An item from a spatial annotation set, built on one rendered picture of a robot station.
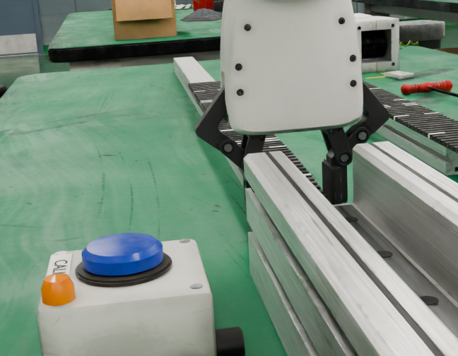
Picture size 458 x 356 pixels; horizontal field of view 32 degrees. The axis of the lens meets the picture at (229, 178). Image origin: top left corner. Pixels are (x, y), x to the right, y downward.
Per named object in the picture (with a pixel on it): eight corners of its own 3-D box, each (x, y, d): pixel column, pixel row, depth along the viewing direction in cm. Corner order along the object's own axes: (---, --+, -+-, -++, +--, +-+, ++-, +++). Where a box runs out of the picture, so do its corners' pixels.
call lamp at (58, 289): (43, 294, 37) (40, 270, 37) (76, 291, 37) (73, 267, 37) (40, 307, 36) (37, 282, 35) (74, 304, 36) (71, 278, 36)
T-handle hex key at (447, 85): (398, 95, 121) (398, 83, 121) (449, 90, 123) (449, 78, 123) (449, 111, 107) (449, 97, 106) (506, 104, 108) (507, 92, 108)
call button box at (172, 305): (61, 352, 45) (48, 245, 43) (232, 331, 46) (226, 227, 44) (50, 429, 37) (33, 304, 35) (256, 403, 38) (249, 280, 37)
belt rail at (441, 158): (264, 65, 168) (263, 51, 167) (283, 63, 168) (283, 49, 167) (445, 175, 76) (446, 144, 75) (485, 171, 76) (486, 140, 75)
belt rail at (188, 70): (174, 72, 166) (173, 58, 165) (194, 70, 166) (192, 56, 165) (247, 194, 73) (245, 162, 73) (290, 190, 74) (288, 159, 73)
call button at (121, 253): (86, 270, 42) (82, 234, 41) (162, 262, 42) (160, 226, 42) (83, 300, 38) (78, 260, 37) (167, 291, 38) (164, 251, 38)
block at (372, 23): (324, 69, 156) (322, 20, 153) (379, 64, 158) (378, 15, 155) (341, 75, 146) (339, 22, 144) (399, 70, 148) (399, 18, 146)
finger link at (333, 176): (360, 121, 62) (361, 203, 64) (319, 124, 62) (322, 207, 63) (372, 128, 59) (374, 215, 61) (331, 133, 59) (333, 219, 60)
